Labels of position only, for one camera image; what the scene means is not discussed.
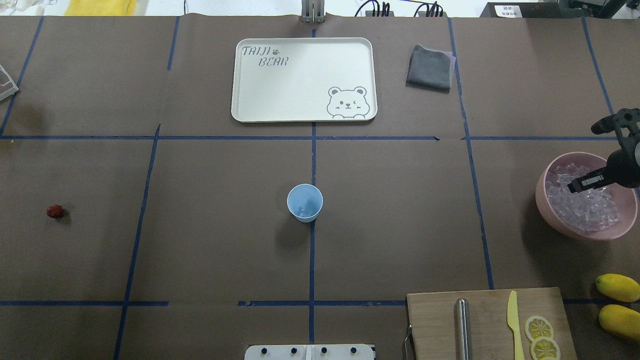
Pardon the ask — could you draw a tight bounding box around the lemon slice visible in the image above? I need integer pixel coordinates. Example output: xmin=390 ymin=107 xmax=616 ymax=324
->
xmin=529 ymin=336 xmax=562 ymax=360
xmin=524 ymin=316 xmax=554 ymax=342

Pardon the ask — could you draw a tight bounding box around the aluminium frame post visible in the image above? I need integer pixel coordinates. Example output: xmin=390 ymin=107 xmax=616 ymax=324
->
xmin=301 ymin=0 xmax=326 ymax=24

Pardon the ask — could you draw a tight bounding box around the clear ice cubes pile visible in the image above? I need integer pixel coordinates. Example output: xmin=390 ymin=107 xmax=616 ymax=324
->
xmin=544 ymin=162 xmax=621 ymax=234

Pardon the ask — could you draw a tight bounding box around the yellow cloth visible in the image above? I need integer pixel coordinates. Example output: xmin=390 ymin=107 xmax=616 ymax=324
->
xmin=64 ymin=0 xmax=137 ymax=17

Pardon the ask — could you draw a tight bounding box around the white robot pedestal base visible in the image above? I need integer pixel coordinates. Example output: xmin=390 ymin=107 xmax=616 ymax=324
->
xmin=244 ymin=343 xmax=377 ymax=360

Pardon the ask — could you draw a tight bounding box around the yellow plastic knife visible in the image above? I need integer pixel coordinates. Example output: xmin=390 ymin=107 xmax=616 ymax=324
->
xmin=506 ymin=290 xmax=525 ymax=360

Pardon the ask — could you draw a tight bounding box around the steel muddler black tip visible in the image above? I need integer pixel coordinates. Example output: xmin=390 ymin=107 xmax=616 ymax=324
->
xmin=454 ymin=298 xmax=473 ymax=360

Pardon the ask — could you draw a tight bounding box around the white wire cup rack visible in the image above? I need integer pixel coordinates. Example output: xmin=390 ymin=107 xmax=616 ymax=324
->
xmin=0 ymin=64 xmax=19 ymax=101

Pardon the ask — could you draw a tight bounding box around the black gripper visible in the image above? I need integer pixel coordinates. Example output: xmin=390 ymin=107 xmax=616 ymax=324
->
xmin=567 ymin=143 xmax=640 ymax=194

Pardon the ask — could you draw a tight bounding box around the bamboo cutting board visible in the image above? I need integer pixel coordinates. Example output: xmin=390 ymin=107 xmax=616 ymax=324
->
xmin=406 ymin=287 xmax=578 ymax=360

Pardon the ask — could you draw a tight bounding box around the cream bear serving tray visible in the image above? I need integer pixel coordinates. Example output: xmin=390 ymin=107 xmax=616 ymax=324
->
xmin=230 ymin=38 xmax=378 ymax=123

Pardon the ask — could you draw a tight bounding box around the whole yellow lemon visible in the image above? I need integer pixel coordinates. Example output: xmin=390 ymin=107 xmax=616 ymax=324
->
xmin=598 ymin=304 xmax=640 ymax=343
xmin=595 ymin=273 xmax=640 ymax=303

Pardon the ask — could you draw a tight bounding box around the red strawberry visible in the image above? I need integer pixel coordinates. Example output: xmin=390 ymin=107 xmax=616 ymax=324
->
xmin=46 ymin=203 xmax=65 ymax=219

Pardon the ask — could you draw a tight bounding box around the pink bowl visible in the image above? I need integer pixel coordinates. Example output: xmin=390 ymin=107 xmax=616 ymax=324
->
xmin=534 ymin=152 xmax=639 ymax=240

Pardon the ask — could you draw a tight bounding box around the grey folded cloth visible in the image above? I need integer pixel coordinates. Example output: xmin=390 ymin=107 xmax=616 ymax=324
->
xmin=406 ymin=44 xmax=457 ymax=92

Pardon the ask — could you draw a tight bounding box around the light blue plastic cup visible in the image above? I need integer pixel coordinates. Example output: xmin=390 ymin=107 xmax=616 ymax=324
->
xmin=286 ymin=183 xmax=323 ymax=224

